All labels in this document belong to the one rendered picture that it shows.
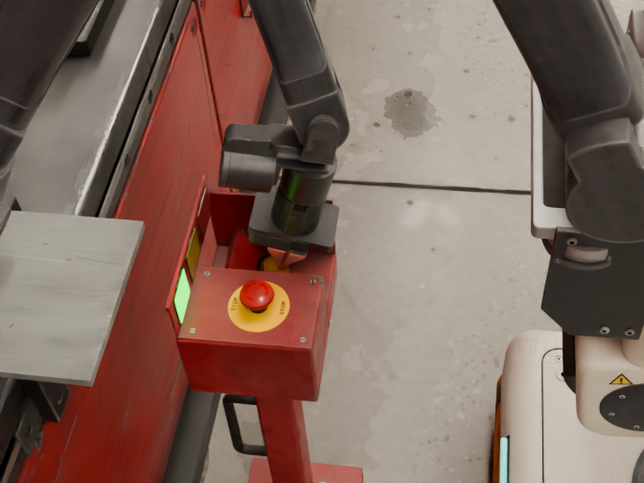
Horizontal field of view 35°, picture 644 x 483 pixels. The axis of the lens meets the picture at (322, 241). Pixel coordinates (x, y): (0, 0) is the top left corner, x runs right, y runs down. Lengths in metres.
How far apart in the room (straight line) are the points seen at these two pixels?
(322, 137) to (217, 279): 0.25
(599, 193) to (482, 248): 1.56
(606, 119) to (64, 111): 0.81
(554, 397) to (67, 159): 0.88
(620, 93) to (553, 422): 1.09
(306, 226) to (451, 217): 1.13
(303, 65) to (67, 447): 0.53
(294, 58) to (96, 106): 0.35
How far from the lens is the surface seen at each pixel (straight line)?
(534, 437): 1.66
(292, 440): 1.50
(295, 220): 1.15
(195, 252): 1.20
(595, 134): 0.64
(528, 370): 1.73
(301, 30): 1.03
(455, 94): 2.55
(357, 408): 1.99
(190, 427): 1.95
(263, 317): 1.17
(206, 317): 1.18
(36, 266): 0.98
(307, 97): 1.05
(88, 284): 0.95
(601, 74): 0.63
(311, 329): 1.15
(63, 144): 1.27
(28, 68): 0.70
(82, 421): 1.28
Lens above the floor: 1.73
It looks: 51 degrees down
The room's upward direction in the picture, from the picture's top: 5 degrees counter-clockwise
